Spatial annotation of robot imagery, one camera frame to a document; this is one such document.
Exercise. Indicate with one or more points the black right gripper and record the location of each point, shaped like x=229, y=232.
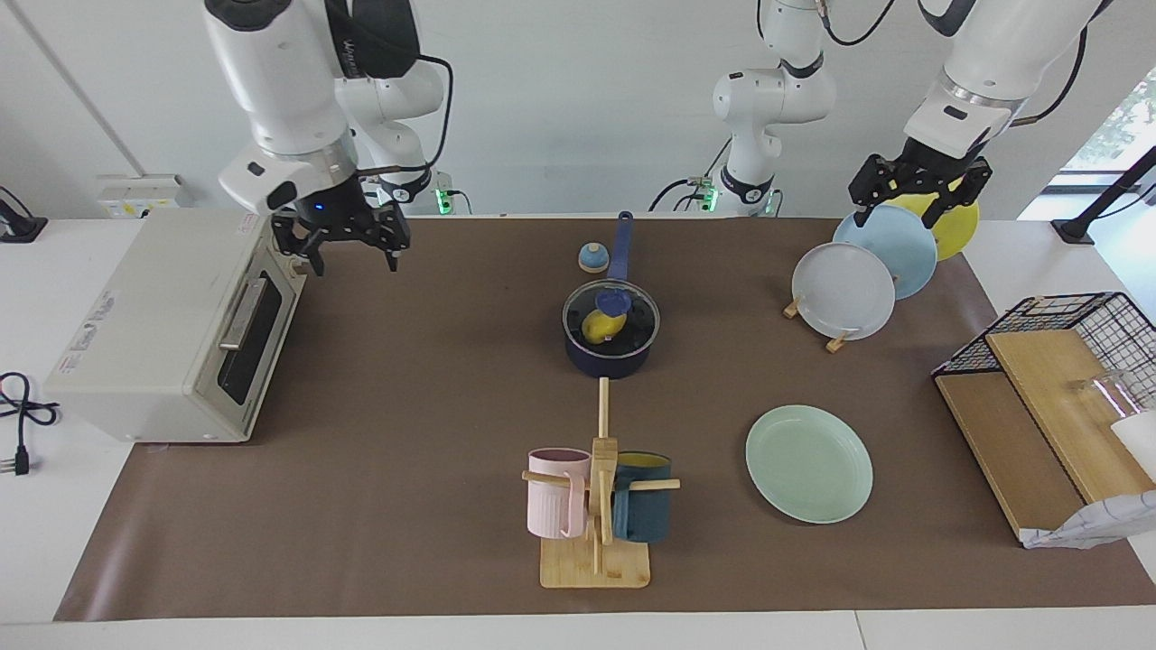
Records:
x=339, y=217

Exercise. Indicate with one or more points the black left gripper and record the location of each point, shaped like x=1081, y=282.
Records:
x=921, y=171

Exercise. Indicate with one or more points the yellow potato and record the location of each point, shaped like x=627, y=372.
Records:
x=596, y=327

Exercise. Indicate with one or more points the glass lid blue knob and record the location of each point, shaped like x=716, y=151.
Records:
x=641, y=325

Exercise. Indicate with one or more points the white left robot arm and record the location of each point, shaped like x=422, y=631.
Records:
x=993, y=54

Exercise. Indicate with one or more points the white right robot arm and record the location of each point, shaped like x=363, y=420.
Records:
x=280, y=81

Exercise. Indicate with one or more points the light blue plate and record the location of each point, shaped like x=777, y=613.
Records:
x=896, y=253

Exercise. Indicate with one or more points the yellow plate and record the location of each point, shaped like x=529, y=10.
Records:
x=964, y=238

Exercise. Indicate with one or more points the grey plate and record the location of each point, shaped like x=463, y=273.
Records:
x=844, y=289

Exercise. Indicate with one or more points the wooden plate rack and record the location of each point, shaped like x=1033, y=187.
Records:
x=837, y=343

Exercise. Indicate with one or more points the pale green plate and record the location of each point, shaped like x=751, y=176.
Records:
x=808, y=465

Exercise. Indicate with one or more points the green lit control box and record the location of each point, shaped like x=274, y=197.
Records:
x=707, y=194
x=442, y=199

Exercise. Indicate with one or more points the brown table mat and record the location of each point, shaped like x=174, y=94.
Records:
x=406, y=406

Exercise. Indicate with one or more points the black angled stand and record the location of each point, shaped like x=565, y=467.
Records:
x=1097, y=208

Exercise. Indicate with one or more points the beige toaster oven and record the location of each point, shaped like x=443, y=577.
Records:
x=153, y=325

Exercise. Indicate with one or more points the wooden two-tier shelf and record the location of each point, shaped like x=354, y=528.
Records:
x=1020, y=442

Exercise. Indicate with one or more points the clear glass cup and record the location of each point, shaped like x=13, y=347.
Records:
x=1106, y=393

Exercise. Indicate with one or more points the pink ribbed mug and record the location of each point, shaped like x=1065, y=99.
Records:
x=553, y=506

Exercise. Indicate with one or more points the white cup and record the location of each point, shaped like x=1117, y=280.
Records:
x=1140, y=442

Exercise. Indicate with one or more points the black stand base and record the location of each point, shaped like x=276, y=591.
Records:
x=18, y=226

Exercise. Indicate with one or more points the white printed plastic bag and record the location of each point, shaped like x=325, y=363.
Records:
x=1097, y=528

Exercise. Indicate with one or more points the dark teal mug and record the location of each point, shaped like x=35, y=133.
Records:
x=643, y=515

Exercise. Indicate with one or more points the wooden mug tree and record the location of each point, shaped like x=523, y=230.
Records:
x=591, y=564

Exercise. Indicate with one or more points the white wall socket box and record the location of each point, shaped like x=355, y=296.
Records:
x=140, y=194

